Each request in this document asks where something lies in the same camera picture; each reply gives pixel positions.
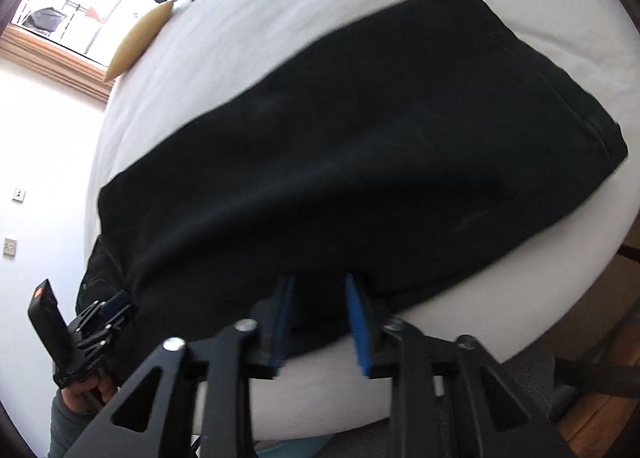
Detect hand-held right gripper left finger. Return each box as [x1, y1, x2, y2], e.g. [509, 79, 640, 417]
[65, 275, 296, 458]

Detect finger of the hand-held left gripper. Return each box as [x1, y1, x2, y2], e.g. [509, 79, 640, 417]
[99, 289, 138, 335]
[70, 303, 123, 355]

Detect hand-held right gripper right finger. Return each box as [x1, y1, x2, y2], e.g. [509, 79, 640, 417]
[345, 273, 576, 458]

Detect black pants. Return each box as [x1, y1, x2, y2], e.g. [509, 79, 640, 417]
[75, 0, 630, 359]

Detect person's left forearm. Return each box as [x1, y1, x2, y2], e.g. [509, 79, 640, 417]
[47, 390, 103, 458]

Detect person's left hand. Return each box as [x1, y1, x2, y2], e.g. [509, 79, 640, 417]
[60, 368, 121, 414]

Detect beige curtain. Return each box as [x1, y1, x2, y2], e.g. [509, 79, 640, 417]
[0, 23, 113, 104]

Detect yellow pillow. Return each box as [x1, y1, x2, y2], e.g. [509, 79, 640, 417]
[104, 1, 175, 84]

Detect dark hanging cloth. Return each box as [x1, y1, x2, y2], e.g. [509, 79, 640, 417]
[22, 7, 68, 34]

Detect bed with white sheet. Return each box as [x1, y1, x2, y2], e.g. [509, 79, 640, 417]
[82, 0, 640, 441]

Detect black strap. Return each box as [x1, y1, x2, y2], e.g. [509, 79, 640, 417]
[552, 357, 640, 401]

